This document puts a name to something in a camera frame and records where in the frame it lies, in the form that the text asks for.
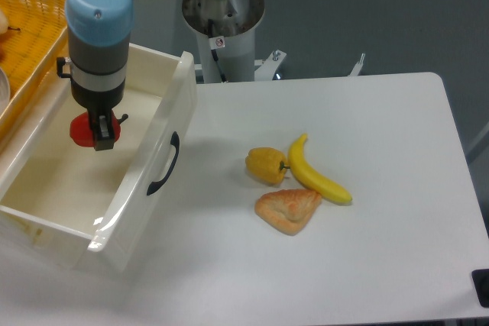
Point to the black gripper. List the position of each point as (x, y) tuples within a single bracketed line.
[(100, 107)]

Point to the red bell pepper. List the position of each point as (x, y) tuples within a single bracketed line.
[(81, 132)]

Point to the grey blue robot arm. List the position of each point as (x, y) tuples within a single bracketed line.
[(98, 41)]

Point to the white open drawer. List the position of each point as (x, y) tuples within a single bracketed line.
[(160, 98)]

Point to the white drawer cabinet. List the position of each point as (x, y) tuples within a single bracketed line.
[(54, 194)]

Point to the yellow bell pepper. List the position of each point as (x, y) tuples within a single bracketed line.
[(267, 164)]

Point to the metal bowl edge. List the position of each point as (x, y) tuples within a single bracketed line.
[(5, 91)]

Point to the yellow woven basket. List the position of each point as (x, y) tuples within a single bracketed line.
[(29, 51)]

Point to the pear in basket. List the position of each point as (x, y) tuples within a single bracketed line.
[(6, 30)]

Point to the triangular pastry bread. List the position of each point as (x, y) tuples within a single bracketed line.
[(288, 210)]

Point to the yellow banana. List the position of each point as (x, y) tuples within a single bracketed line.
[(311, 178)]

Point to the black corner object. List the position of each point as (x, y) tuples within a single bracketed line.
[(481, 283)]

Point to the black drawer handle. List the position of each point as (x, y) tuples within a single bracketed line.
[(164, 163)]

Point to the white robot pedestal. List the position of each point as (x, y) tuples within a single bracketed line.
[(225, 36)]

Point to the white table frame bracket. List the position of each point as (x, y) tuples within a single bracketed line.
[(269, 69)]

